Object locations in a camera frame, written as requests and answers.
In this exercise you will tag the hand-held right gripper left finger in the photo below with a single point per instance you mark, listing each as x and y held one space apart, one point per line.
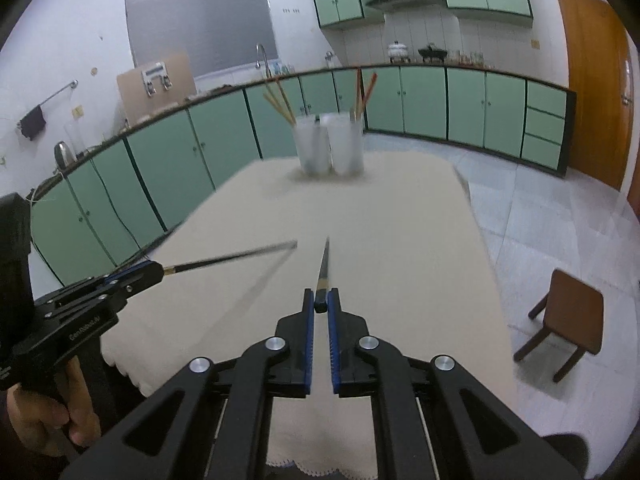
309 355

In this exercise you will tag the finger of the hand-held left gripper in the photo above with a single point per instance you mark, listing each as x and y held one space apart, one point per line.
150 280
135 271

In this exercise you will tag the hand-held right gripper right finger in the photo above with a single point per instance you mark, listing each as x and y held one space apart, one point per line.
334 355

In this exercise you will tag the black chopstick with gold band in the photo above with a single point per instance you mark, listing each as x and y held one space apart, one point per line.
324 275
230 257

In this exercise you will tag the white double utensil holder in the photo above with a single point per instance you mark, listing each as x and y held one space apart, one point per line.
330 145

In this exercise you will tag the plain bamboo chopstick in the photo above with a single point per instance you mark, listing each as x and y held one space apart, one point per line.
280 109

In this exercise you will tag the person's left hand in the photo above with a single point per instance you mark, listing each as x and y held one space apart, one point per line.
35 420

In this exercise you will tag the green base cabinets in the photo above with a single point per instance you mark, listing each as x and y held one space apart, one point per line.
160 160

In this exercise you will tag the beige tablecloth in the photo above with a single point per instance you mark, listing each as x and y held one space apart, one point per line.
400 260

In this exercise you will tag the metal kettle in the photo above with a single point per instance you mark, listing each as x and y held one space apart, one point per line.
62 155

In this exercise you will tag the brown cardboard board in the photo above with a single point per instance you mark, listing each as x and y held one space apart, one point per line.
132 95

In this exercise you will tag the black cloth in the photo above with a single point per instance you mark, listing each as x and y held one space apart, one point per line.
32 122

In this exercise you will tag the chrome towel bar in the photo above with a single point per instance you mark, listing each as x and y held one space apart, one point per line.
52 97

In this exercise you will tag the brown wooden stool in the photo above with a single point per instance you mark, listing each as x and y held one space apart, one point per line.
572 310

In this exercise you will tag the chrome sink faucet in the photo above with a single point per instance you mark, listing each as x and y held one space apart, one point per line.
260 57

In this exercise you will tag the black chair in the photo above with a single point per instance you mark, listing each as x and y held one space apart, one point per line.
567 455

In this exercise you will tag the grey window blind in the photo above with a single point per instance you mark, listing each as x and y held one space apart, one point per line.
200 15

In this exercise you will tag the small chrome tap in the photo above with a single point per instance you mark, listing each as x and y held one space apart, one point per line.
329 59

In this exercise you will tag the white cooking pot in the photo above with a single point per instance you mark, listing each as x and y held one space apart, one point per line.
398 51

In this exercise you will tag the black wok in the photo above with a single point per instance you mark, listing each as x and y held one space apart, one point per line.
431 53

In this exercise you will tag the row of glass jars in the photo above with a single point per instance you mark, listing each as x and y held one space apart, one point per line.
470 59

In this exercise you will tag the wooden door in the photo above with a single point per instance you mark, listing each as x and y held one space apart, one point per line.
590 85

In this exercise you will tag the wall socket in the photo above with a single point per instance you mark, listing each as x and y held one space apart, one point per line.
535 43
77 112

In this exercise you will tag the white metal bracket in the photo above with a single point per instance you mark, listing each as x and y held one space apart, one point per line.
156 77

